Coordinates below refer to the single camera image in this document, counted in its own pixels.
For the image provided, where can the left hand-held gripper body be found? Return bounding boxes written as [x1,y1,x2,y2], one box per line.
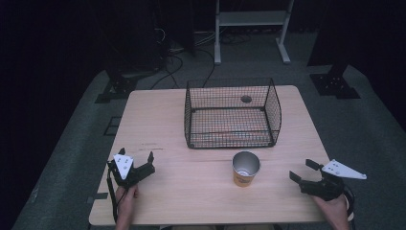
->
[106,153,156,190]

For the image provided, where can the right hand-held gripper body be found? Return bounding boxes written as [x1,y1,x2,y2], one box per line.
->
[300,158,368,202]

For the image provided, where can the metal cup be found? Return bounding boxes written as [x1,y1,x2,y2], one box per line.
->
[231,150,261,188]

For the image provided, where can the black wire basket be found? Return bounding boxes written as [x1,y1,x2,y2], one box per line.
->
[184,77,282,150]

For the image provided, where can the person's left hand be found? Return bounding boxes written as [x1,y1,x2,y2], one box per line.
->
[115,184,140,222]

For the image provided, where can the person's right hand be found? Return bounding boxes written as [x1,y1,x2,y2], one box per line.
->
[311,194,352,230]

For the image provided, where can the black stand base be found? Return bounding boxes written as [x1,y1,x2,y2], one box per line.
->
[309,61,362,100]
[94,63,142,104]

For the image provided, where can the white metal stand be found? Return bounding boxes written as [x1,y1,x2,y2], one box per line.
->
[214,0,295,66]

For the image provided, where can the black cable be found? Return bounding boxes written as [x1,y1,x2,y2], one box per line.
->
[106,169,128,223]

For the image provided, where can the black floor cables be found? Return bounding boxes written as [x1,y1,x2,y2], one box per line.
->
[149,27,253,90]

